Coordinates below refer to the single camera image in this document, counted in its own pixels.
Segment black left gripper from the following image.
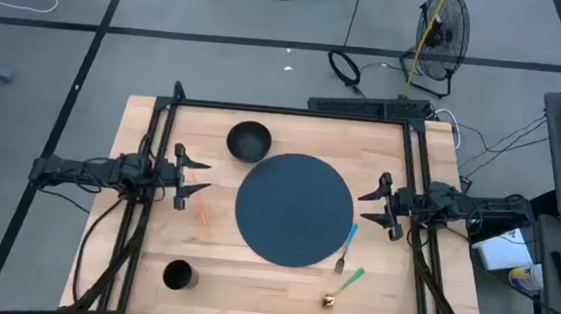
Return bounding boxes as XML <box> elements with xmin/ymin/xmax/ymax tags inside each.
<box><xmin>152</xmin><ymin>140</ymin><xmax>216</xmax><ymax>215</ymax></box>

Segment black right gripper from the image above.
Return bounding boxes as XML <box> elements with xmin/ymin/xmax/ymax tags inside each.
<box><xmin>353</xmin><ymin>169</ymin><xmax>432</xmax><ymax>246</ymax></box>

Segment orange straw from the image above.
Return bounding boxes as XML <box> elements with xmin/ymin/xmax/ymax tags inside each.
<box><xmin>182</xmin><ymin>168</ymin><xmax>218</xmax><ymax>239</ymax></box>

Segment fork with blue handle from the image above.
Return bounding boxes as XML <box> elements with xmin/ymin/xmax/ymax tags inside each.
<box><xmin>332</xmin><ymin>221</ymin><xmax>361</xmax><ymax>278</ymax></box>

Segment black bowl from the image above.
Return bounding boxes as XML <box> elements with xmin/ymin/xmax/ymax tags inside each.
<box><xmin>224</xmin><ymin>118</ymin><xmax>275</xmax><ymax>166</ymax></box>

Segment gold spoon with green handle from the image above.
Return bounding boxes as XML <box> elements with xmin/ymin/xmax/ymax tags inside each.
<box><xmin>320</xmin><ymin>264</ymin><xmax>367</xmax><ymax>313</ymax></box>

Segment black cup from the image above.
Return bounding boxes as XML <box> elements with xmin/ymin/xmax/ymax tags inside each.
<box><xmin>160</xmin><ymin>257</ymin><xmax>202</xmax><ymax>294</ymax></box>

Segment round dark woven placemat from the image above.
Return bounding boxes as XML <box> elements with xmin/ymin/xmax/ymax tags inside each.
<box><xmin>229</xmin><ymin>148</ymin><xmax>360</xmax><ymax>274</ymax></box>

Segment black perforated box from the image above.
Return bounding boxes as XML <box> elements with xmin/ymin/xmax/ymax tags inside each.
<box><xmin>306</xmin><ymin>89</ymin><xmax>435</xmax><ymax>125</ymax></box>

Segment white box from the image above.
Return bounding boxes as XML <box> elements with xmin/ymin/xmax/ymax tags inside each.
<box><xmin>468</xmin><ymin>223</ymin><xmax>538</xmax><ymax>275</ymax></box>

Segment white wipes canister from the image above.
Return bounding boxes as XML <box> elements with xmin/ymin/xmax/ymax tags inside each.
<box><xmin>506</xmin><ymin>260</ymin><xmax>547</xmax><ymax>295</ymax></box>

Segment black floor fan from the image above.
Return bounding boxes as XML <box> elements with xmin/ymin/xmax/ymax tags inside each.
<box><xmin>397</xmin><ymin>0</ymin><xmax>474</xmax><ymax>101</ymax></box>

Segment white looped cable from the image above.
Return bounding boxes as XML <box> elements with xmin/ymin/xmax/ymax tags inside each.
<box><xmin>431</xmin><ymin>106</ymin><xmax>465</xmax><ymax>151</ymax></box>

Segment black metal table frame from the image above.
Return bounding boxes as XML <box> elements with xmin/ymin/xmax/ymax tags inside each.
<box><xmin>66</xmin><ymin>72</ymin><xmax>505</xmax><ymax>314</ymax></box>

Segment thin grey floor cables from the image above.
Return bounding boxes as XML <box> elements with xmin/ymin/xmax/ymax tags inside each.
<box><xmin>452</xmin><ymin>107</ymin><xmax>552</xmax><ymax>185</ymax></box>

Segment coiled black cable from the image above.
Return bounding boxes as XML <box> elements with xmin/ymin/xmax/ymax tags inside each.
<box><xmin>324</xmin><ymin>48</ymin><xmax>371</xmax><ymax>99</ymax></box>

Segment yellow hanging cable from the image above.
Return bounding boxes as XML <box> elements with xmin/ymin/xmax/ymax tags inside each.
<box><xmin>404</xmin><ymin>0</ymin><xmax>450</xmax><ymax>101</ymax></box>

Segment long black floor cable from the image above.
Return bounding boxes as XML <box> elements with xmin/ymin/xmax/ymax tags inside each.
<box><xmin>342</xmin><ymin>0</ymin><xmax>365</xmax><ymax>50</ymax></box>

